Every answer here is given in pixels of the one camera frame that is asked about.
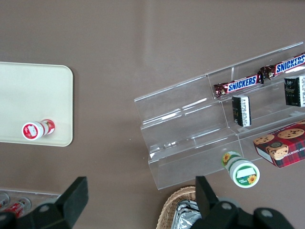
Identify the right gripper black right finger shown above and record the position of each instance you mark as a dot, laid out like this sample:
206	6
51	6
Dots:
207	202

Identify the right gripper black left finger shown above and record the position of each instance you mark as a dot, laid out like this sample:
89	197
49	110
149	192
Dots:
71	202

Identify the light oval wicker basket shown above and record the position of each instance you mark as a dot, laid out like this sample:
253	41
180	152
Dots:
169	207

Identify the beige plastic tray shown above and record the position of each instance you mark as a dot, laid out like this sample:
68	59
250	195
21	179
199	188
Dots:
35	95

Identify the aluminium foil container stack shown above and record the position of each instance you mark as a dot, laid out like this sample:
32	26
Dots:
186	217

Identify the clear acrylic bottle rack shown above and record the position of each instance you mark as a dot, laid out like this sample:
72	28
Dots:
38	193

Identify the green sunflower bottle white cap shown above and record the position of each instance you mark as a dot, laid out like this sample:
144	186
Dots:
243	173

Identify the clear acrylic stepped display stand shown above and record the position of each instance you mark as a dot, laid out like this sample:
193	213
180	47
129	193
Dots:
186	124

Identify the small red yogurt bottle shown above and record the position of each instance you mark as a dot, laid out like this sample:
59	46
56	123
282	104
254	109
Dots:
31	130

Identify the red plaid cookie box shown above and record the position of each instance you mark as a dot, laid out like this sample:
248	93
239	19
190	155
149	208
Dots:
283	145

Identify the small black box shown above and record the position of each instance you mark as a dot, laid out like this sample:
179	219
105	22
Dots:
295	91
241	111

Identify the Snickers chocolate bar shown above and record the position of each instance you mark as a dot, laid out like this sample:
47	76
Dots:
240	86
286	66

